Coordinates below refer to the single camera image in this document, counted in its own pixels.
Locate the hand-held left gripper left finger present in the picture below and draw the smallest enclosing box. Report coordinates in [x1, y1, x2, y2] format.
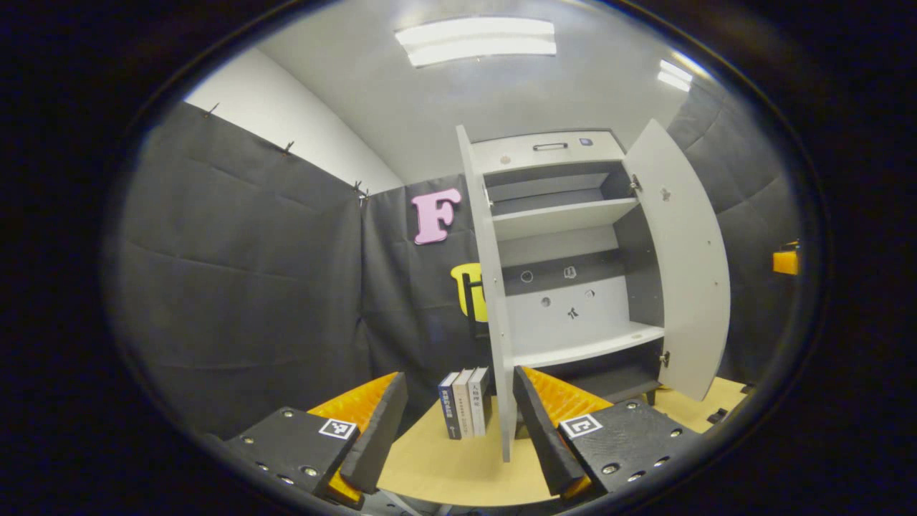
[222, 371, 410, 508]

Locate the grey double-door shoe cabinet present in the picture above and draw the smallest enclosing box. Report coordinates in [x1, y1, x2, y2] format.
[469, 128, 668, 407]

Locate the white book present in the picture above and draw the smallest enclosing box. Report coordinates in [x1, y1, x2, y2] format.
[467, 367, 494, 436]

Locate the small ceiling light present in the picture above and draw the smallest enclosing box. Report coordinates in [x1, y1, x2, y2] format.
[657, 59, 695, 93]

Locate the black backdrop cloth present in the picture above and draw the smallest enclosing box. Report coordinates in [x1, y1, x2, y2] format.
[115, 79, 803, 438]

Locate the large ceiling light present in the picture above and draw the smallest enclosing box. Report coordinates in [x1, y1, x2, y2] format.
[393, 17, 559, 70]

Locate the cube-sticker grey cabinet door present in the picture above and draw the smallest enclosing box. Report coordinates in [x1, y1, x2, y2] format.
[624, 118, 732, 403]

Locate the checkered-sticker grey cabinet door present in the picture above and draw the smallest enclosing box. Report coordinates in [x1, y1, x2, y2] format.
[456, 125, 519, 464]

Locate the dark blue book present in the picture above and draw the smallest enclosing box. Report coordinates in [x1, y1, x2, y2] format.
[437, 372, 464, 441]

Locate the beige book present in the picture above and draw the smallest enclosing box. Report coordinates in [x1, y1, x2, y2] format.
[453, 369, 478, 439]

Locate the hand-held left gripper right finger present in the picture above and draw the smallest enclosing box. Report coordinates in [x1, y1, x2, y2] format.
[512, 365, 701, 502]

